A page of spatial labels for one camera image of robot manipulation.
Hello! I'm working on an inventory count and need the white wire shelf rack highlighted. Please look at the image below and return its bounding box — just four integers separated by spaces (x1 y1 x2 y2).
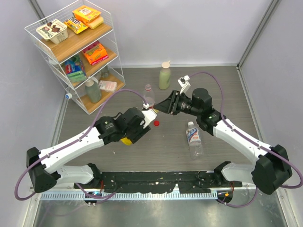
24 0 125 114

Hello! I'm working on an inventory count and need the green lotion bottle beige cap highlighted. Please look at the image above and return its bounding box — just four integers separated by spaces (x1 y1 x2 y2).
159 61 171 90

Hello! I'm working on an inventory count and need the blue green sponge pack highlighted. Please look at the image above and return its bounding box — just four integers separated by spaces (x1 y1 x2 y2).
64 54 87 83

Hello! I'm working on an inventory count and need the orange cracker box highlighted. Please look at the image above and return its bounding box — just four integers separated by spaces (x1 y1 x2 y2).
72 5 101 23

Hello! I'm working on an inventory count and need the pink white small packet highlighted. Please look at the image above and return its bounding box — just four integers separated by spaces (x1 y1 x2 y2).
98 80 117 93

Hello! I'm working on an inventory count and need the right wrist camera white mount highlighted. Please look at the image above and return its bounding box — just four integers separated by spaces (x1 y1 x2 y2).
178 75 191 94

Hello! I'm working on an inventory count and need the orange pink candy box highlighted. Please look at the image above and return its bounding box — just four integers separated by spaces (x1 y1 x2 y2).
82 41 108 66

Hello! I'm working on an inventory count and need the yellow juice bottle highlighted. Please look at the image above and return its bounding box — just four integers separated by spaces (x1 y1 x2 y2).
121 109 159 146

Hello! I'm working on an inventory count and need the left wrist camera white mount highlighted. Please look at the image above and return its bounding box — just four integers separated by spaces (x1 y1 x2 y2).
142 103 157 129

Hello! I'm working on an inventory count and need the clear bottle blue white label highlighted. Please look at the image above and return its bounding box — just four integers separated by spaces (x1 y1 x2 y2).
186 122 204 160

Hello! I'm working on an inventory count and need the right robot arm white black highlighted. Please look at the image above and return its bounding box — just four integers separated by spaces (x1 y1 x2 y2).
154 88 292 195

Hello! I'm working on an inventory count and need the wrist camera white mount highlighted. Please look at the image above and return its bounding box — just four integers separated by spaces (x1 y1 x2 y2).
142 103 157 129
178 75 191 94

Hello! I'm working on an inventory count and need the green soap dispenser bottle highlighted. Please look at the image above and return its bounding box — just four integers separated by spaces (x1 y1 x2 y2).
85 79 102 103

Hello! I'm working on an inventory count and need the yellow sponge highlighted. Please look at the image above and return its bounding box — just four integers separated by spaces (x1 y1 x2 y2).
87 17 104 29

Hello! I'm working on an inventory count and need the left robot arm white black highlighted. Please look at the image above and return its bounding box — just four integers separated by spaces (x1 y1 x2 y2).
27 107 157 193

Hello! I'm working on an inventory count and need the clear bottle red label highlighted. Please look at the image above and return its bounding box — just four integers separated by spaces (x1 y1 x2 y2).
143 84 155 107

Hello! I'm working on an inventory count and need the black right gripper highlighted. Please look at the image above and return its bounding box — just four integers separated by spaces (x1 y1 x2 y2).
153 90 201 117

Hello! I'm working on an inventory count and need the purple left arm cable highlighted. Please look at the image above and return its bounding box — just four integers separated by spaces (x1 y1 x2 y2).
14 88 149 205

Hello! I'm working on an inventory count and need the clear bottle white cap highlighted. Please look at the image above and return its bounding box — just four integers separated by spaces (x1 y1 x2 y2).
65 93 72 100

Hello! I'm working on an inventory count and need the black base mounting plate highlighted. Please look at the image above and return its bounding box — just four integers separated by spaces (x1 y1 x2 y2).
81 171 242 194

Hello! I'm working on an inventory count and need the yellow candy bag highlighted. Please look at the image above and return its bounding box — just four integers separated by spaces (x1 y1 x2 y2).
64 17 88 34

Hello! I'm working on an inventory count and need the white slotted cable duct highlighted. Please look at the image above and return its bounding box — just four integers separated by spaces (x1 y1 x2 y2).
40 190 218 201

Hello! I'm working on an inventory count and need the white chocolate pudding cup pack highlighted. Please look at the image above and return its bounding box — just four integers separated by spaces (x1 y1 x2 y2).
36 19 68 44

